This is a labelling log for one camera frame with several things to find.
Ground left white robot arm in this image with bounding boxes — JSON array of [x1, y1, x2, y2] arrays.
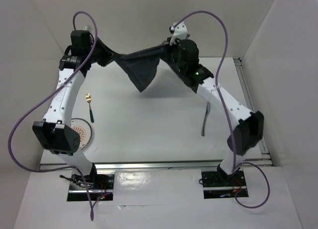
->
[[32, 30, 109, 189]]

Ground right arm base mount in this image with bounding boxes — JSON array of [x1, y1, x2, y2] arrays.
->
[[198, 170, 249, 199]]

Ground aluminium frame rail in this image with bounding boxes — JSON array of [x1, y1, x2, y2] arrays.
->
[[233, 58, 272, 164], [40, 159, 273, 170]]

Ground aluminium frame rail front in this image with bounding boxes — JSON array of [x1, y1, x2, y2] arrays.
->
[[40, 159, 273, 170]]

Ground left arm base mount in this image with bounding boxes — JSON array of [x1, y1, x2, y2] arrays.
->
[[60, 173, 115, 202]]

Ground white orange patterned plate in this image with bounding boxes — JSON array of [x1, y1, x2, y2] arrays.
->
[[71, 118, 92, 150]]

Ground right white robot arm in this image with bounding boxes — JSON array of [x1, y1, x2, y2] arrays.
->
[[168, 22, 264, 185]]

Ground aluminium frame rail right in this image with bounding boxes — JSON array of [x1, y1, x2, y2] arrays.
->
[[233, 58, 272, 164]]

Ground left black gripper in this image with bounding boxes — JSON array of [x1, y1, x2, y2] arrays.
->
[[85, 37, 119, 67]]

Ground gold fork green handle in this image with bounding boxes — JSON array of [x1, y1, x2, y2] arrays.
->
[[85, 93, 94, 123]]

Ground silver table knife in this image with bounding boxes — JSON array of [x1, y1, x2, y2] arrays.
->
[[201, 102, 211, 137]]

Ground dark checked cloth placemat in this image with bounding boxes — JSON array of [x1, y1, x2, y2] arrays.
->
[[96, 39, 178, 92]]

